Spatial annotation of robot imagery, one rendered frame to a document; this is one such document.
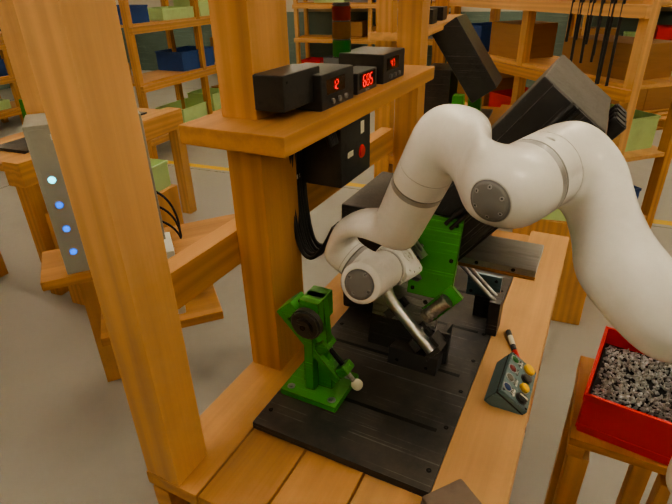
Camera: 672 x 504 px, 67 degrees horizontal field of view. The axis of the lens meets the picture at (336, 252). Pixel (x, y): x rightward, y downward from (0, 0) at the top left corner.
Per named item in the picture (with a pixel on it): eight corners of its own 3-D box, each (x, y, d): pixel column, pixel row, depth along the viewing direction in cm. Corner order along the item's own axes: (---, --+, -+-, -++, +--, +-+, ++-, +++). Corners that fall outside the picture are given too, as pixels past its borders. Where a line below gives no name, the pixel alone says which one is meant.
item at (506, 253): (542, 254, 142) (544, 244, 141) (533, 281, 129) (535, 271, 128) (409, 229, 158) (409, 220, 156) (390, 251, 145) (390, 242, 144)
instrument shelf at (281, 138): (434, 79, 163) (435, 65, 161) (285, 159, 93) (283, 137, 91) (362, 74, 174) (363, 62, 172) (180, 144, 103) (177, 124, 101)
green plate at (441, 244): (458, 294, 134) (470, 216, 129) (450, 302, 127) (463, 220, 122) (416, 284, 139) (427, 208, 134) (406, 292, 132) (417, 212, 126)
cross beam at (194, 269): (392, 150, 202) (393, 127, 198) (152, 329, 101) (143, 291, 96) (381, 149, 204) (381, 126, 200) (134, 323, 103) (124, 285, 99)
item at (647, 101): (651, 111, 740) (659, 80, 719) (701, 124, 673) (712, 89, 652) (583, 119, 709) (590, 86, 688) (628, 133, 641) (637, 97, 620)
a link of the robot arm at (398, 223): (349, 155, 83) (313, 263, 107) (427, 212, 79) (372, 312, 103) (380, 134, 89) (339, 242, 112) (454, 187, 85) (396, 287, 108)
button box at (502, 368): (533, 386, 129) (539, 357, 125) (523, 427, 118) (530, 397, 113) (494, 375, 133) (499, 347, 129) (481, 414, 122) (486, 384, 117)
